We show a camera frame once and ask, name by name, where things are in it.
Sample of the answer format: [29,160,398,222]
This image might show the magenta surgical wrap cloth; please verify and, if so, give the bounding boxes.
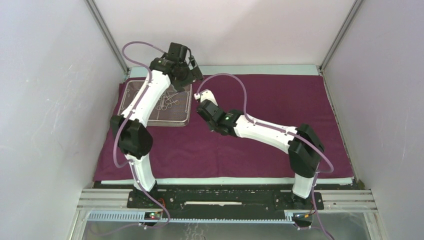
[92,74,354,181]

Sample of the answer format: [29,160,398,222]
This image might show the metal mesh instrument tray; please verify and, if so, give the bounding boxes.
[117,77,193,127]

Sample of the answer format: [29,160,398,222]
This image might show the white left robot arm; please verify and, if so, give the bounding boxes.
[110,42,204,208]

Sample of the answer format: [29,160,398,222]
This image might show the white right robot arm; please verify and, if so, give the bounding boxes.
[196,100,324,209]

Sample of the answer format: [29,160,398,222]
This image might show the steel surgical scissors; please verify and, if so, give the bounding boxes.
[157,94,181,111]

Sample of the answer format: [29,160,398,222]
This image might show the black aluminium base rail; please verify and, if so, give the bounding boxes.
[69,186,385,230]

